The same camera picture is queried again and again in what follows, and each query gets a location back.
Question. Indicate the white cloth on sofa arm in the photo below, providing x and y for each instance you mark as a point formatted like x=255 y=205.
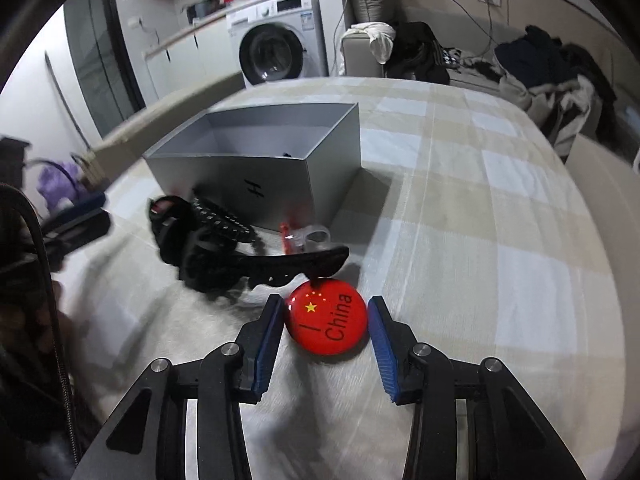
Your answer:
x=381 y=38

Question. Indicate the white washing machine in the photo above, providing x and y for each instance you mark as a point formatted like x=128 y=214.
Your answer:
x=277 y=40

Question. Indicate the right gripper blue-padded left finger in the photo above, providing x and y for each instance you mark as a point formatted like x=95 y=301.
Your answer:
x=145 y=436

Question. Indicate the grey cardboard box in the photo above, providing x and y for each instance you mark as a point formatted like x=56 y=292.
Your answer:
x=268 y=164

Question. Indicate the purple plastic bag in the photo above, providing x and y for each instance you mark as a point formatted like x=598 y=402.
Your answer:
x=59 y=181

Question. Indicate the pile of dark clothes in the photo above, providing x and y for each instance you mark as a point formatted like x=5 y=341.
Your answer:
x=560 y=87

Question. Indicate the black clothes on sofa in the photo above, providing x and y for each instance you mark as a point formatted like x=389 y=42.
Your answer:
x=415 y=53

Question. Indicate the checkered bed sheet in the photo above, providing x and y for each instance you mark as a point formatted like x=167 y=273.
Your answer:
x=462 y=218

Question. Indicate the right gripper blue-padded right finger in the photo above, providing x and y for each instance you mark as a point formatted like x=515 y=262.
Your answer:
x=508 y=435

